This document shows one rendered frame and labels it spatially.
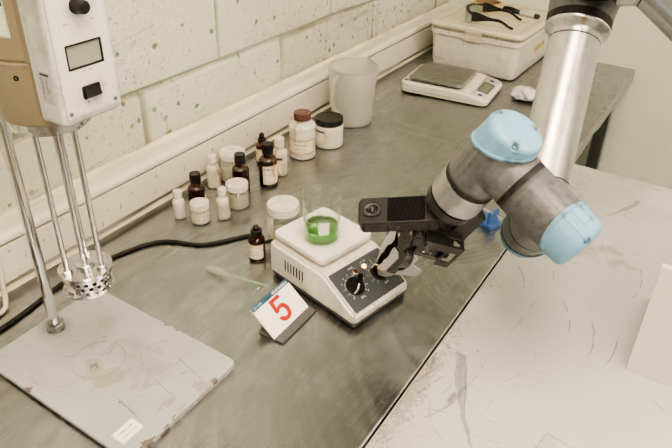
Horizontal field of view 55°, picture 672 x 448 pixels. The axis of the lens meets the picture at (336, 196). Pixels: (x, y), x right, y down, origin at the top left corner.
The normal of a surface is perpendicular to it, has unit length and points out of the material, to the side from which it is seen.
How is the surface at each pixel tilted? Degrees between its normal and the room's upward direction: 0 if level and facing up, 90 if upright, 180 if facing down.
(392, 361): 0
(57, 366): 0
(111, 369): 0
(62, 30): 90
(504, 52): 93
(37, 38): 90
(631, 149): 90
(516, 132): 30
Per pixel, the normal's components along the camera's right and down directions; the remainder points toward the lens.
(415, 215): -0.17, -0.57
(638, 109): -0.54, 0.42
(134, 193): 0.84, 0.29
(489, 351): 0.02, -0.86
